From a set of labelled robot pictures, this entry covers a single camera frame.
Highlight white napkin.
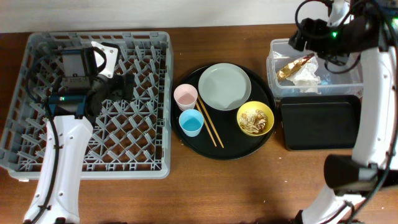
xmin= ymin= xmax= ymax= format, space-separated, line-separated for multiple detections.
xmin=287 ymin=56 xmax=321 ymax=94

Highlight gold foil wrapper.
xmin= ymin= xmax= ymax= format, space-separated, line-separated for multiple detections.
xmin=276 ymin=53 xmax=315 ymax=81

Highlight pink cup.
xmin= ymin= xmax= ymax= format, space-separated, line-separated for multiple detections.
xmin=174 ymin=84 xmax=198 ymax=111

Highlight blue cup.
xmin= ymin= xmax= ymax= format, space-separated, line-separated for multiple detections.
xmin=178 ymin=109 xmax=204 ymax=137

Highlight wooden chopstick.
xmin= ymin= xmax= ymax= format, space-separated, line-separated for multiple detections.
xmin=195 ymin=101 xmax=217 ymax=147
xmin=198 ymin=95 xmax=224 ymax=148

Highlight grey plate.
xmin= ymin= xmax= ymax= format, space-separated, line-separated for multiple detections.
xmin=198 ymin=63 xmax=252 ymax=111

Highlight yellow bowl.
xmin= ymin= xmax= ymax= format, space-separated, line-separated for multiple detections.
xmin=236 ymin=101 xmax=275 ymax=137

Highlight food scraps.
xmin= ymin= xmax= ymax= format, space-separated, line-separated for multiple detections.
xmin=238 ymin=110 xmax=268 ymax=134

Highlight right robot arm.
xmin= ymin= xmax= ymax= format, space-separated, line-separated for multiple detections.
xmin=289 ymin=0 xmax=397 ymax=223

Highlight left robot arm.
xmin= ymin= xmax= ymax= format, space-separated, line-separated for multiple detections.
xmin=24 ymin=41 xmax=134 ymax=223

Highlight grey dishwasher rack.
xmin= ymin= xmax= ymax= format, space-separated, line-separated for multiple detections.
xmin=1 ymin=31 xmax=173 ymax=182

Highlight clear plastic bin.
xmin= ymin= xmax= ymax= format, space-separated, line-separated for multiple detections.
xmin=267 ymin=39 xmax=363 ymax=100

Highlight black rectangular tray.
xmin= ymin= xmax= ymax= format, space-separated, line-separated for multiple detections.
xmin=279 ymin=95 xmax=361 ymax=151

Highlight round black tray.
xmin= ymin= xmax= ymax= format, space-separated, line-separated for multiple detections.
xmin=170 ymin=63 xmax=277 ymax=160

